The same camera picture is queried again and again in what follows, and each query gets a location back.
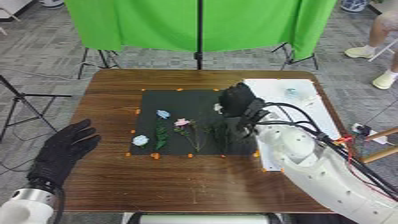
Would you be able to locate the black backdrop stand leg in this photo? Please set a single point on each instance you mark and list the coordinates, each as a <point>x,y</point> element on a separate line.
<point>292,56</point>
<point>104,60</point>

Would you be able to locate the black tripod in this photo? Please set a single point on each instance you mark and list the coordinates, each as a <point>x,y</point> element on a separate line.
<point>20,98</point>

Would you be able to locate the pale blue flower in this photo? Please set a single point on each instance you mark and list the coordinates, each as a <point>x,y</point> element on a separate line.
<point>292,93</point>

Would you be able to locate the green sprig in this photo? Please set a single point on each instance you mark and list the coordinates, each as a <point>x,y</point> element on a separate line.
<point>219,135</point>

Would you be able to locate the dark mat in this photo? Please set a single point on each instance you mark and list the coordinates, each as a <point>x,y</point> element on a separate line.
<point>178,103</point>

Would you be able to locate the blue white vase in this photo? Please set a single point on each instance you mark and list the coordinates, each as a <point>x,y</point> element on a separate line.
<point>354,4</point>

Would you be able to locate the white sheet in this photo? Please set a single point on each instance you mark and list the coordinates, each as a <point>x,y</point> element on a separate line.
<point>308,110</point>

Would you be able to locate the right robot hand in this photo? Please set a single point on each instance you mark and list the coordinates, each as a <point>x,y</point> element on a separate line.
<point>239,98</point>

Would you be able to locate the wooden chair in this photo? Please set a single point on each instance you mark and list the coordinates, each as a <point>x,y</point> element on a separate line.
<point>383,155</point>

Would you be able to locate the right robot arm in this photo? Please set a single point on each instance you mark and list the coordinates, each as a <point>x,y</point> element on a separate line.
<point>313,163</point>

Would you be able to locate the person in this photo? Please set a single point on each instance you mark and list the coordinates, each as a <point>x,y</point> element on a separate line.
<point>384,30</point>

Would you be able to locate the pink flower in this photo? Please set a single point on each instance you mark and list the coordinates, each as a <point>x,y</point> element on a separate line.
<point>182,122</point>

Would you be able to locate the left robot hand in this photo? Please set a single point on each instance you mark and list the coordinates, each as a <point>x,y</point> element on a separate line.
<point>63,151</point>

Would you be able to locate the black stand pole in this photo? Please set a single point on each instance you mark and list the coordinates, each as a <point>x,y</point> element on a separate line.
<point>200,33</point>

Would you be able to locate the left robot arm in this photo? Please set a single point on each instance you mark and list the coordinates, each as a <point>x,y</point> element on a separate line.
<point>22,207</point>

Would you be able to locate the white flower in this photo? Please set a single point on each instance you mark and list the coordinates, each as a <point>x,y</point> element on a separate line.
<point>217,108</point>
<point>141,140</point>

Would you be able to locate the pale grey bar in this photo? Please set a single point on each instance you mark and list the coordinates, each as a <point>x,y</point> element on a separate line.
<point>201,219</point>

